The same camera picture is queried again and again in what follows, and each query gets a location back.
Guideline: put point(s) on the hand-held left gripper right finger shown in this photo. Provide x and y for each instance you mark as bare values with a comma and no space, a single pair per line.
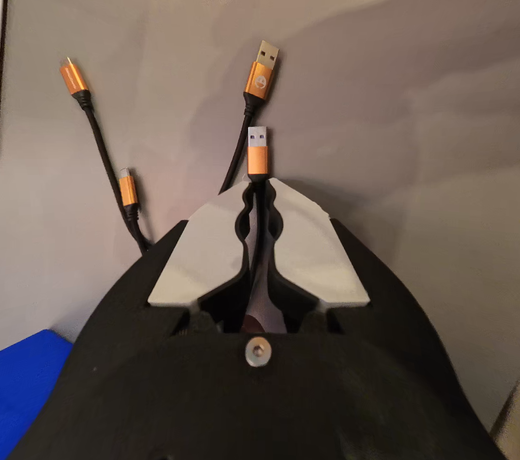
317,257

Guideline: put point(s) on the blue plastic bin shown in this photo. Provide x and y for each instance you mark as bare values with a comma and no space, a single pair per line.
28,387

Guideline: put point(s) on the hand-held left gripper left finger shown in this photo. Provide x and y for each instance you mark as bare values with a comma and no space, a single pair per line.
203,257

